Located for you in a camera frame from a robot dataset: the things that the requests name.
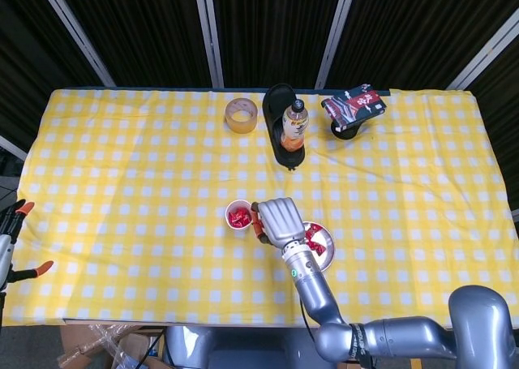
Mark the orange drink plastic bottle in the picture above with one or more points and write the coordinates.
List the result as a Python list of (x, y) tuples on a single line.
[(294, 130)]

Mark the black small bowl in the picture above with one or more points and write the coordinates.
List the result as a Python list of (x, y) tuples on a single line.
[(348, 134)]

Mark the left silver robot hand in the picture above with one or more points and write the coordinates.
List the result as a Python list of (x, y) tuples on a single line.
[(6, 255)]

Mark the brown packing tape roll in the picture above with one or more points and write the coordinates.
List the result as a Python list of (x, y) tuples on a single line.
[(241, 125)]

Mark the yellow table leg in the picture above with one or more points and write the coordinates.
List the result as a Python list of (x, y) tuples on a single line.
[(414, 364)]

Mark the metal bowl of red candies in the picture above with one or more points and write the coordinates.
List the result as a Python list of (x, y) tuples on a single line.
[(326, 261)]

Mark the white metal frame post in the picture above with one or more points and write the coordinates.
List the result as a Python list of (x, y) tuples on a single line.
[(336, 32), (12, 148), (208, 32), (72, 28), (486, 56)]

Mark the brown cardboard box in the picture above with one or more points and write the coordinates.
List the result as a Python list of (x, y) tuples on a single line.
[(73, 344)]

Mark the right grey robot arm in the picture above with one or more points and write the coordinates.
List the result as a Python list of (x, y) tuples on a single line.
[(320, 300)]

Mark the red candy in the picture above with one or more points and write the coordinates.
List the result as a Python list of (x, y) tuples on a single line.
[(243, 223), (314, 232), (243, 213), (319, 248), (233, 219)]

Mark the white paper cup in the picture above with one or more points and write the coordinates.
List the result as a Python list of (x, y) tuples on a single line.
[(239, 229)]

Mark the black pleated curtain panel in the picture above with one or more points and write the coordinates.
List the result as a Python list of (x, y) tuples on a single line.
[(405, 28), (271, 28), (142, 28), (503, 121), (32, 61)]

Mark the black oval plastic tray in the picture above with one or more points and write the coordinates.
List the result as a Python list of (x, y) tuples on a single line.
[(275, 101)]

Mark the yellow white checked tablecloth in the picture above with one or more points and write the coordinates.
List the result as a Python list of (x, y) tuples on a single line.
[(142, 182)]

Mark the grey robot torso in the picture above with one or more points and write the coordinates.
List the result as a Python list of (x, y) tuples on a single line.
[(235, 348)]

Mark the clear plastic wrap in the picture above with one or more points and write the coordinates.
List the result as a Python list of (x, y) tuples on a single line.
[(101, 332)]

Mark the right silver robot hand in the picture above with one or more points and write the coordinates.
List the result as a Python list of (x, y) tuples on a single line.
[(281, 221)]

